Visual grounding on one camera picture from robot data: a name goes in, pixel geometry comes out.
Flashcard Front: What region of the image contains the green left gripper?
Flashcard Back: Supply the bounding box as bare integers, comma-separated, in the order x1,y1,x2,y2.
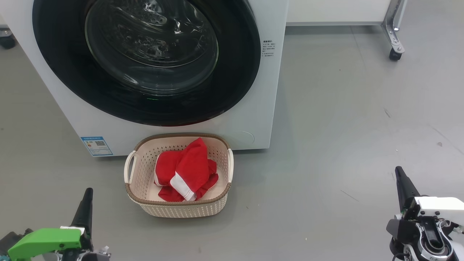
7,187,94,261

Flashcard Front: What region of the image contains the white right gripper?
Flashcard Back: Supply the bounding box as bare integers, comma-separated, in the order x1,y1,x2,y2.
395,166,464,226

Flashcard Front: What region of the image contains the red and white garment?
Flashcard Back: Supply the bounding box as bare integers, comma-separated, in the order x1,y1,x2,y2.
154,137,219,202

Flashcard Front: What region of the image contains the dark grey glass washer door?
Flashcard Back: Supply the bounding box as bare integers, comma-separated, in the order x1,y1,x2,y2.
32,0,261,127

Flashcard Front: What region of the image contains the beige plastic laundry basket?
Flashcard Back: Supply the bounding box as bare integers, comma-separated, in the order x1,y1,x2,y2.
124,133,234,218

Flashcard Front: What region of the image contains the white front-load washing machine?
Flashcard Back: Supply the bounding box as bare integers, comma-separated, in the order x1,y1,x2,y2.
0,0,289,157

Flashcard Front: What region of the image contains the blue energy label sticker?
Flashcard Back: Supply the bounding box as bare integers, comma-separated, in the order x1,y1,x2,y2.
80,136,113,157

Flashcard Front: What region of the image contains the metal leg with caster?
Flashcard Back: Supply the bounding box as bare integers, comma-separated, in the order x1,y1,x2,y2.
381,0,408,61

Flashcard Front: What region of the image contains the perforated steel washer drum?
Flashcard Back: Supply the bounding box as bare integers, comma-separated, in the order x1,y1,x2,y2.
85,0,219,95

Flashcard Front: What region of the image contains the black caster wheel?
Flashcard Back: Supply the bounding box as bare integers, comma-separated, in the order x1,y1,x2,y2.
0,28,17,49

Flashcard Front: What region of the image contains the white partition board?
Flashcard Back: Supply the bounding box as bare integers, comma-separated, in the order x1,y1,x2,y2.
286,0,394,26

